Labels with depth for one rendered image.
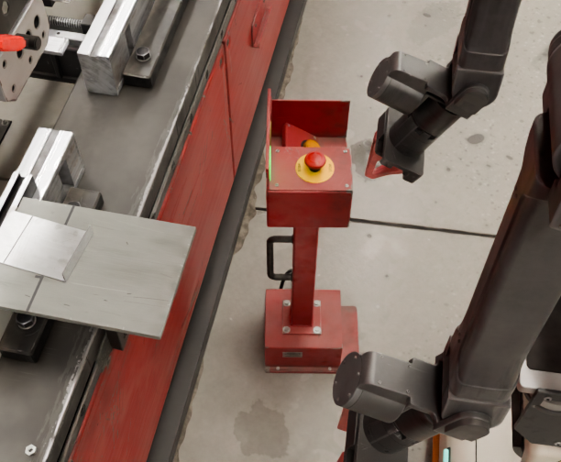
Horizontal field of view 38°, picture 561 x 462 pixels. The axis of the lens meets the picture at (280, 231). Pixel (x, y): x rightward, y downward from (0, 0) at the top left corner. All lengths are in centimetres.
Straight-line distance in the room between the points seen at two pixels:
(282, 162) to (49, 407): 62
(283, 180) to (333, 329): 67
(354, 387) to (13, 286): 54
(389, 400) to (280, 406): 130
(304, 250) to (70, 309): 77
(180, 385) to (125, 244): 98
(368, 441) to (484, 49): 47
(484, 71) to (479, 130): 167
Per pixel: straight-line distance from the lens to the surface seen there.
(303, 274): 184
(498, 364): 72
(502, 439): 183
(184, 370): 210
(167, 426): 205
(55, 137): 135
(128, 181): 138
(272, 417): 209
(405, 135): 112
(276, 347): 204
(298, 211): 152
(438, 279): 232
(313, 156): 148
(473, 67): 102
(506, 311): 64
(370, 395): 81
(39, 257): 117
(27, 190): 125
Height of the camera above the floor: 194
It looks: 55 degrees down
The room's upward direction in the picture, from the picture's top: straight up
